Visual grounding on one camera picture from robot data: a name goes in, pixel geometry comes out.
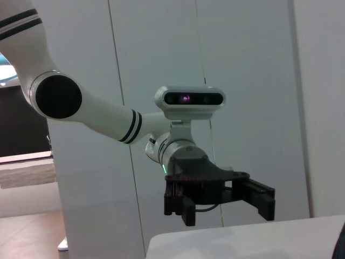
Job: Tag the black screen panel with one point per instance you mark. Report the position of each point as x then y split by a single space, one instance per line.
21 126

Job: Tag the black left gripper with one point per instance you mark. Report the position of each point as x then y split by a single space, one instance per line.
199 180

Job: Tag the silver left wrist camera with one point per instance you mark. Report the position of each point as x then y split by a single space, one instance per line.
188 99

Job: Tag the white low bench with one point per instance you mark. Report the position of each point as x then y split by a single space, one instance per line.
27 172

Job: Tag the white furniture foot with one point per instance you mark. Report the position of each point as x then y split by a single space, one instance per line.
63 245

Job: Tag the blue white ceiling light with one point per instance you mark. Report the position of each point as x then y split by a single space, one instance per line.
6 70

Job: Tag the dark teal zippered lunch bag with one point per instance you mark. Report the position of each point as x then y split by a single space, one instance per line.
341 242

